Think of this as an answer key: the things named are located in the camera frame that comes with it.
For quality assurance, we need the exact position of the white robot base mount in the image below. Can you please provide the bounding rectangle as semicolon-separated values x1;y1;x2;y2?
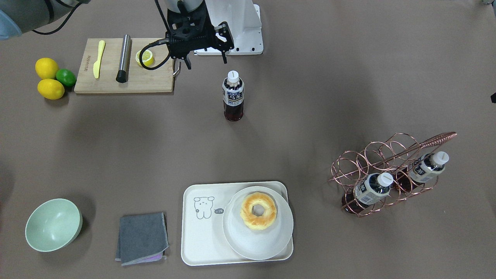
205;0;264;55

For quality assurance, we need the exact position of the tea bottle rack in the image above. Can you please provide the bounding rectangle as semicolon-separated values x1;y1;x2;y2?
341;172;394;214
397;151;450;192
222;70;245;122

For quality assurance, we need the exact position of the cream tray bear drawing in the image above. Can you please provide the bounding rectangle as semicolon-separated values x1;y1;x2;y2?
181;181;293;265

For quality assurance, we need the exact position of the green lime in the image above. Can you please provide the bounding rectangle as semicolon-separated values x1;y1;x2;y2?
55;69;77;87

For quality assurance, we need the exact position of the steel muddler black tip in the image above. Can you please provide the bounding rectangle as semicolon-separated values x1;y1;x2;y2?
115;34;132;83

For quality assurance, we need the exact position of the copper wire bottle rack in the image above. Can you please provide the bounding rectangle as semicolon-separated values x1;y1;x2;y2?
329;132;457;217

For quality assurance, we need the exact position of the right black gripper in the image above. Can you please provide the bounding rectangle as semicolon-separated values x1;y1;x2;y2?
166;8;234;70

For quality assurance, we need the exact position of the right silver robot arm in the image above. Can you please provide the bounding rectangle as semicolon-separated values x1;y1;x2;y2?
0;0;234;69

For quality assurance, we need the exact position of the glazed ring donut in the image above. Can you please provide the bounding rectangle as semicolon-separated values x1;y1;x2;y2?
240;192;277;230

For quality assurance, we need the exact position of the yellow lemon lower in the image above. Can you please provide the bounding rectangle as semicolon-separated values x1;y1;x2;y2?
37;78;65;100

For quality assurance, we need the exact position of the yellow plastic knife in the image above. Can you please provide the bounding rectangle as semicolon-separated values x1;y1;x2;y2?
93;40;106;79

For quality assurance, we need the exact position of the grey folded cloth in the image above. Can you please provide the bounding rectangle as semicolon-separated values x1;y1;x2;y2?
115;212;169;266

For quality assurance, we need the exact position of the yellow lemon upper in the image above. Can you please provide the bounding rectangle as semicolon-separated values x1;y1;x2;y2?
35;58;60;79

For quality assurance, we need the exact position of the half lemon slice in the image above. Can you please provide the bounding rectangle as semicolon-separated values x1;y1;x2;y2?
135;50;154;67

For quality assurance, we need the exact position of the yellow lemon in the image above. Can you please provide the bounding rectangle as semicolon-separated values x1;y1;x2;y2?
35;58;60;79
37;78;65;100

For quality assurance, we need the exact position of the white round plate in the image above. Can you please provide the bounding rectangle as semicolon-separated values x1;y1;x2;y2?
222;186;294;261

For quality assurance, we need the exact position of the bamboo cutting board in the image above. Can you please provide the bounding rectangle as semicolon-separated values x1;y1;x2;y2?
73;38;175;94

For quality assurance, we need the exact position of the mint green bowl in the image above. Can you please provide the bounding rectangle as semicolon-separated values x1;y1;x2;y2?
25;198;83;252

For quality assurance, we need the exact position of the tea bottle front rack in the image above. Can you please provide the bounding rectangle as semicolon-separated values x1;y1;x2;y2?
341;172;394;214

